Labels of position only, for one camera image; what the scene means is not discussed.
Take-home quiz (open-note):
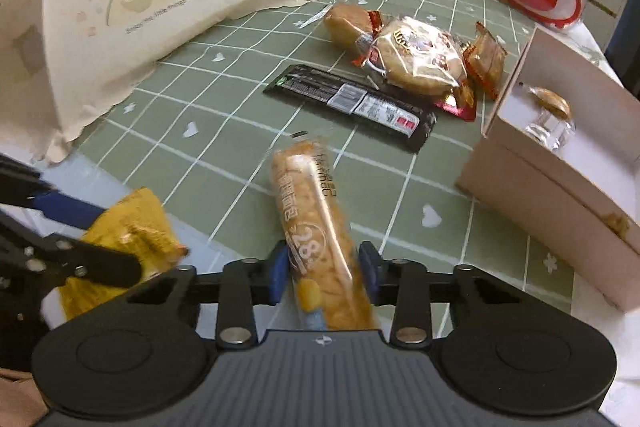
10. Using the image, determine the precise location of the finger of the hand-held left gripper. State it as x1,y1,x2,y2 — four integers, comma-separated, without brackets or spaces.
0,212,145,290
0,154,109,234

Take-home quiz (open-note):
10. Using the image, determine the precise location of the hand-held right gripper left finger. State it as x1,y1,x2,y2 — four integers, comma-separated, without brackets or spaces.
127,241,292,351

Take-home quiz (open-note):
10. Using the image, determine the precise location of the round pastry packet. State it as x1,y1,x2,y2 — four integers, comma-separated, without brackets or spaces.
352,18,476,100

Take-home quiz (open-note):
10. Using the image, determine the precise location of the person's left forearm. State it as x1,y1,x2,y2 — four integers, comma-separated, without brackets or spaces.
0,367,48,427

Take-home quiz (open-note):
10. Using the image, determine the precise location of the pink cardboard box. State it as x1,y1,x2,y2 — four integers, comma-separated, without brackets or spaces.
455,27,640,313

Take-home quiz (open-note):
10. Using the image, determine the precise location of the black snack bar packet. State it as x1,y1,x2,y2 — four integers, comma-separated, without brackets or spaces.
262,64,437,154

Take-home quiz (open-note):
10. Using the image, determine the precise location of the cream cartoon cloth bag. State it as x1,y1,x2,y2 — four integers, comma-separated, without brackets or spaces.
0,0,323,165

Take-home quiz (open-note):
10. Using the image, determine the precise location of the clear bun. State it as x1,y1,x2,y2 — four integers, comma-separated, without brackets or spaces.
322,3,384,58

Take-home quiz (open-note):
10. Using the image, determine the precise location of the clear wrapped brown pastry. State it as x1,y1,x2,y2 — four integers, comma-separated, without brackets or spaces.
517,84,577,152

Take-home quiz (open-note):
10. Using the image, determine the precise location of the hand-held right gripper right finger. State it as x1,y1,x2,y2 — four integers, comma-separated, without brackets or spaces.
357,241,523,351

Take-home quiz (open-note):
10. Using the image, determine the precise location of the green checked tablecloth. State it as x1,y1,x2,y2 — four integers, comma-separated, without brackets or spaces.
65,0,576,343

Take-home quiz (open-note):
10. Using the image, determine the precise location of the yellow snack packet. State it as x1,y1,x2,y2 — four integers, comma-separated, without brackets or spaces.
59,188,189,323

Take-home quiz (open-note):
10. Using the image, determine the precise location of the small clear wrapper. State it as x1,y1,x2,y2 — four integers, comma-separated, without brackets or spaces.
295,3,335,29

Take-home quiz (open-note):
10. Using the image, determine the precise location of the long bread packet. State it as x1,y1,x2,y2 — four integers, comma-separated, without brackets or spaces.
270,132,380,333

